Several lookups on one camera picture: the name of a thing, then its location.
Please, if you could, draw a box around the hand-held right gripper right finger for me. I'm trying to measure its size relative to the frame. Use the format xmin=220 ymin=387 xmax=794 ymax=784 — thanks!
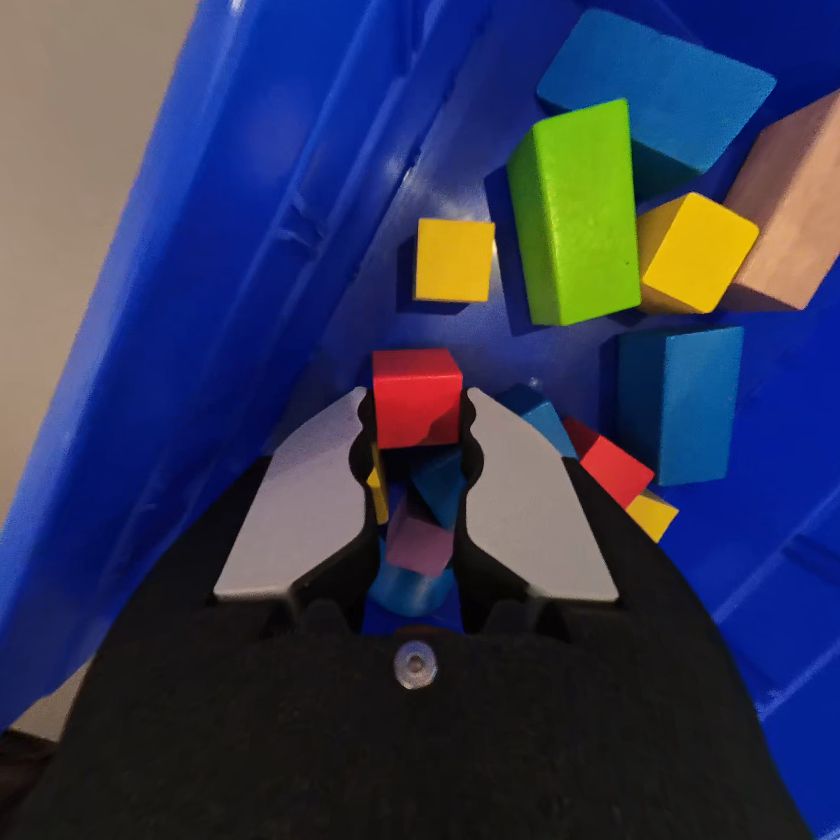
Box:
xmin=453 ymin=388 xmax=618 ymax=607

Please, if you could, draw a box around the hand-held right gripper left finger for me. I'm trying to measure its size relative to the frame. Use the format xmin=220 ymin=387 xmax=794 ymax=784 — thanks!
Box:
xmin=213 ymin=388 xmax=382 ymax=607

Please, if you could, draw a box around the pile of coloured wooden blocks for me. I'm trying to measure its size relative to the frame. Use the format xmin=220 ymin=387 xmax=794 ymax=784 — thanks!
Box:
xmin=365 ymin=7 xmax=840 ymax=618

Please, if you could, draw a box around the grey desk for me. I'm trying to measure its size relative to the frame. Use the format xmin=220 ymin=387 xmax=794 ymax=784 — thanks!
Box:
xmin=0 ymin=0 xmax=204 ymax=742

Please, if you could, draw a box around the red wooden block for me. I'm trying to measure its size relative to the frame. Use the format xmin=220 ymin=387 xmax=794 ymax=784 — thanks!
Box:
xmin=372 ymin=348 xmax=466 ymax=451

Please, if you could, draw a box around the blue plastic bin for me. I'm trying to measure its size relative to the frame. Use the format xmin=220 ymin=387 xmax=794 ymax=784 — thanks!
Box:
xmin=0 ymin=0 xmax=840 ymax=840

